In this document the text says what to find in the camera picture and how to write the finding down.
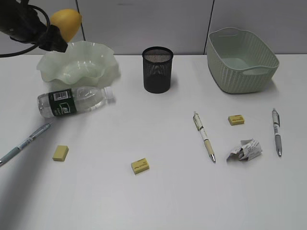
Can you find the clear water bottle green label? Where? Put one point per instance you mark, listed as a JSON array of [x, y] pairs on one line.
[[73, 100]]

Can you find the cream white pen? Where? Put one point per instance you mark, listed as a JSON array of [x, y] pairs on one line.
[[205, 139]]

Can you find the grey pen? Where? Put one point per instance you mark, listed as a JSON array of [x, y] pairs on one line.
[[277, 135], [16, 150]]

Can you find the pale green wavy glass plate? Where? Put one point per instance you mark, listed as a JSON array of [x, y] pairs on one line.
[[83, 64]]

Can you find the plain yellow eraser left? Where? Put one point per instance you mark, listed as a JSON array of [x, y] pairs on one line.
[[60, 153]]

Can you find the yellow mango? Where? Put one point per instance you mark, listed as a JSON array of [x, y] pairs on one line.
[[68, 21]]

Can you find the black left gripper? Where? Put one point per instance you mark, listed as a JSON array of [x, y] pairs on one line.
[[19, 20]]

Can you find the black mesh pen holder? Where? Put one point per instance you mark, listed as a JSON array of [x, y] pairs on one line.
[[157, 69]]

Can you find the pale green woven plastic basket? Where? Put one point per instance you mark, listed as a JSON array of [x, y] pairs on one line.
[[239, 61]]

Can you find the waste paper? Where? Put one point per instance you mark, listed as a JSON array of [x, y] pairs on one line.
[[247, 150]]

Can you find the yellow eraser right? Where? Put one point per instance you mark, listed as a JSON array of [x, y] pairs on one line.
[[236, 120]]

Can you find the yellow eraser front centre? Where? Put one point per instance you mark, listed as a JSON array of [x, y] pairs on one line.
[[140, 166]]

